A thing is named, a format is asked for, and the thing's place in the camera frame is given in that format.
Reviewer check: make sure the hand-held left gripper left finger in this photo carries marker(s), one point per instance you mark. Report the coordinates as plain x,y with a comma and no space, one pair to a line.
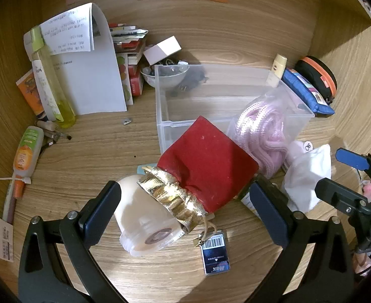
101,208

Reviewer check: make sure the curled white paper sheet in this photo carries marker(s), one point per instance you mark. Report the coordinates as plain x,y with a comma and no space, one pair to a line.
90,79

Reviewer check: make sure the cream lip balm stick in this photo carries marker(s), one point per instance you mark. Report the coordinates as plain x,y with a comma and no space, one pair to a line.
46,125

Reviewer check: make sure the small metal clip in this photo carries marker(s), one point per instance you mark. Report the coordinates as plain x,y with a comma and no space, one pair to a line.
127,121

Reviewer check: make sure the red velvet pouch gold trim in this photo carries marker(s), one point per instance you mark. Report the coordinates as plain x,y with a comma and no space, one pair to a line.
204,161

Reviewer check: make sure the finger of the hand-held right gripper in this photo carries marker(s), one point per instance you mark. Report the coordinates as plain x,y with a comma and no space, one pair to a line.
352,159
340,195

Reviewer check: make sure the light blue packet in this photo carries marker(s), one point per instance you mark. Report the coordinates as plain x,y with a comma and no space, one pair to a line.
142,169

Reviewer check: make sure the stack of books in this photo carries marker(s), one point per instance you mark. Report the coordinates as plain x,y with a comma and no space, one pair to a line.
130,69

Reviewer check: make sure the white bowl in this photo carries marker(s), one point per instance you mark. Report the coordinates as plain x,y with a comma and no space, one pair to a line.
166,80

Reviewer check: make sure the blue zip pouch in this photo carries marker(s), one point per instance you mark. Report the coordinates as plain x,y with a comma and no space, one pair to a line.
302,88

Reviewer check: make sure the pale pink soft pouch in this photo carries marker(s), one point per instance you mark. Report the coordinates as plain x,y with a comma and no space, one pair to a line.
299,150

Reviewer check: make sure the orange tube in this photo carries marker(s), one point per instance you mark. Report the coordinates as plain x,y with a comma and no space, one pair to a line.
29,91

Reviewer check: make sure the orange green squeeze bottle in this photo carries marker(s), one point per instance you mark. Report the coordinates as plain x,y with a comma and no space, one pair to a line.
26,151

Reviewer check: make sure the black power adapter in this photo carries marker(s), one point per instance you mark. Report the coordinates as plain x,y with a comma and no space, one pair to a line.
194,79

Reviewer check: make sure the wooden desktop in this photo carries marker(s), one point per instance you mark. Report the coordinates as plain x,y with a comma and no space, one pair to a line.
109,151

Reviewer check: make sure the yellow-green clear bottle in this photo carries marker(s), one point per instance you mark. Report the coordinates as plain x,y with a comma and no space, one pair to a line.
53,85

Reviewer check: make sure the clear plastic storage box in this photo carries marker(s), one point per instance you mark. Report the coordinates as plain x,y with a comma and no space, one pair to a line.
204,107

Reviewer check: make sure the small dark blue box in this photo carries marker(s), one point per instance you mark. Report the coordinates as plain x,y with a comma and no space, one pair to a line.
215,255

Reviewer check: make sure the small metal tool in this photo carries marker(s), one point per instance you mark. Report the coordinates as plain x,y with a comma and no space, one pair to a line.
57,136

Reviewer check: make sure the small white box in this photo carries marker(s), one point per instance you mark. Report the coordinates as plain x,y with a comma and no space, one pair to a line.
163,50

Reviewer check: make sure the black case orange zip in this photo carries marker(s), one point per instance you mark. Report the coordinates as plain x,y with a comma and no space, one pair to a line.
314,69

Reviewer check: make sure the white cloth pouch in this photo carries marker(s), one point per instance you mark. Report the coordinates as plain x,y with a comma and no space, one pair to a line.
308,176

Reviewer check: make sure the cream tube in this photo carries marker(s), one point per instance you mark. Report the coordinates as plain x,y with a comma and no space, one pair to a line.
279,66

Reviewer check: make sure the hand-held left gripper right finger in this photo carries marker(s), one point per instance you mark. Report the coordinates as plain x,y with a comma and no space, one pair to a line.
269,211

